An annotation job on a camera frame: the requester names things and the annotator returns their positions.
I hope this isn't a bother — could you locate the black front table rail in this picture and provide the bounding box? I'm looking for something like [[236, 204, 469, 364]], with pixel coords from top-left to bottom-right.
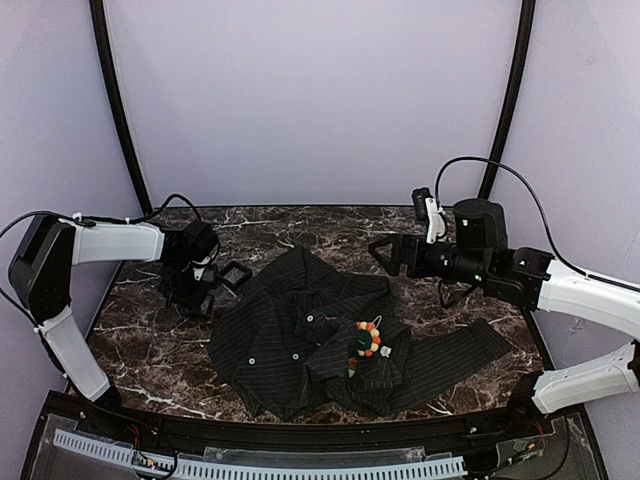
[[79, 406, 551, 453]]

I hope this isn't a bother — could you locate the black left frame post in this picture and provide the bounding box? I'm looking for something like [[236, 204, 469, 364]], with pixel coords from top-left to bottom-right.
[[88, 0, 152, 214]]

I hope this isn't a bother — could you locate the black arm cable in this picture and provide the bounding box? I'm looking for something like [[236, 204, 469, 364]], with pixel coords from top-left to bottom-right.
[[434, 157, 640, 291], [0, 194, 204, 321]]

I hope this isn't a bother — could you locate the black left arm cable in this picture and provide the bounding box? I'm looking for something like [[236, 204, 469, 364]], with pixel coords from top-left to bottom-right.
[[0, 194, 204, 321]]

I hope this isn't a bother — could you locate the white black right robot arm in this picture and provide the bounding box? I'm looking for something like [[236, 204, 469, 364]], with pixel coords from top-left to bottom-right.
[[368, 191, 639, 418]]

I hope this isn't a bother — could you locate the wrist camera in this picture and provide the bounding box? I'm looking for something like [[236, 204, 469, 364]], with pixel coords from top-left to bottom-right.
[[411, 187, 447, 245], [191, 256, 214, 281]]

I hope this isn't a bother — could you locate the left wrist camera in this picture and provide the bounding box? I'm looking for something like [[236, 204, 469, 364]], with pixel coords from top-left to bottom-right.
[[191, 256, 214, 281]]

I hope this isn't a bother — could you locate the black square box front left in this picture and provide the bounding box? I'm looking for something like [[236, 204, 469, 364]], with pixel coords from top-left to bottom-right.
[[191, 295, 215, 320]]

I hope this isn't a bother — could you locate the black square box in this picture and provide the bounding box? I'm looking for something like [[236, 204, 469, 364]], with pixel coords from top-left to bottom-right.
[[191, 295, 215, 320], [200, 264, 218, 289], [217, 261, 253, 292]]

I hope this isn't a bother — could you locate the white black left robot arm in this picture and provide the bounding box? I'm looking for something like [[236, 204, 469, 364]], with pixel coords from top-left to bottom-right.
[[8, 211, 220, 408]]

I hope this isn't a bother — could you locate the white slotted cable duct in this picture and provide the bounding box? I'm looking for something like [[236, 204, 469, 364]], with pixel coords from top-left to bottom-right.
[[44, 428, 468, 479]]

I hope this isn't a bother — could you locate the black frame post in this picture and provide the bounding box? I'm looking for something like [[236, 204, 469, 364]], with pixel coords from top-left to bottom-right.
[[88, 0, 152, 214], [478, 0, 536, 200]]

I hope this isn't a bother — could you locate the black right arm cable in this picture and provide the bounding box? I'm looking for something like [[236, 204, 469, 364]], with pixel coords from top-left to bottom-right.
[[434, 157, 640, 291]]

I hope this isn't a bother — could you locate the dark pinstriped garment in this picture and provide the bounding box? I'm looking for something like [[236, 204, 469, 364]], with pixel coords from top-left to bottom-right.
[[209, 247, 510, 421]]

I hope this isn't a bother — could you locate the black square box rear left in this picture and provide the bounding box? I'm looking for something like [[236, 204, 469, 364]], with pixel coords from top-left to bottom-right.
[[200, 264, 218, 289]]

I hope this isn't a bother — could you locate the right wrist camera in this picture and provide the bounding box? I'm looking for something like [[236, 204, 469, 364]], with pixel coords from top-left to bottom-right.
[[411, 187, 447, 245]]

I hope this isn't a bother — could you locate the black right frame post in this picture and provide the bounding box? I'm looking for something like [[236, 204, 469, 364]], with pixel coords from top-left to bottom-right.
[[478, 0, 536, 200]]

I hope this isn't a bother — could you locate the black square box right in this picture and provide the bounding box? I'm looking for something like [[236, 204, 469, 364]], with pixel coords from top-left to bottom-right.
[[217, 261, 253, 292]]

